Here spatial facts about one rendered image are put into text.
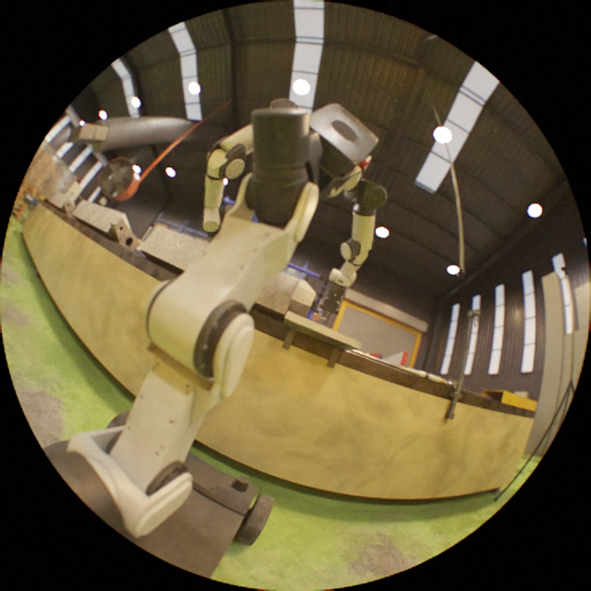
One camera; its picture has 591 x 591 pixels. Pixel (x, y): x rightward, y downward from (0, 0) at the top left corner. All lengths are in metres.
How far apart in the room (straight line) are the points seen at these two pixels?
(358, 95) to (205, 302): 9.29
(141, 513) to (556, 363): 5.97
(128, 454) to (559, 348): 6.11
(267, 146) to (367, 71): 8.98
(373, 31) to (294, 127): 8.92
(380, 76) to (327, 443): 9.52
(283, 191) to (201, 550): 0.78
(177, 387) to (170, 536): 0.36
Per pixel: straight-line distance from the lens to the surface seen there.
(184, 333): 0.31
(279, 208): 0.47
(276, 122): 0.41
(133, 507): 0.40
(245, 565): 0.78
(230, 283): 0.34
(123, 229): 1.77
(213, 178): 0.78
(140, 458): 0.46
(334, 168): 0.60
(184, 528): 0.59
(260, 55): 10.71
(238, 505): 0.68
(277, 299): 0.94
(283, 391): 0.92
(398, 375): 1.04
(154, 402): 0.42
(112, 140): 7.79
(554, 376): 5.81
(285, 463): 1.03
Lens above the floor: 0.65
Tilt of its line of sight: 16 degrees up
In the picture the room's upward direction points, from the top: 24 degrees clockwise
